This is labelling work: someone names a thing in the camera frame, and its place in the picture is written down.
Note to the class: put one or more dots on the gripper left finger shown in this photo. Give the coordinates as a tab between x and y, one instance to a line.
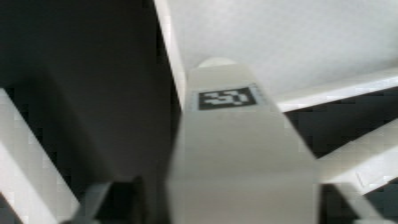
113	204

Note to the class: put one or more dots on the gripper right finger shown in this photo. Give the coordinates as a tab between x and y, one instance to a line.
345	207

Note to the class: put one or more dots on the white desk leg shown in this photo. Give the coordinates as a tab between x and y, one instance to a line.
244	175

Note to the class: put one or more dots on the white desk top tray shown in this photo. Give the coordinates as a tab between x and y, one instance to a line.
317	44

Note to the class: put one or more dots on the white U-shaped fence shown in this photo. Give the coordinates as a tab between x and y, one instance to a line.
86	137

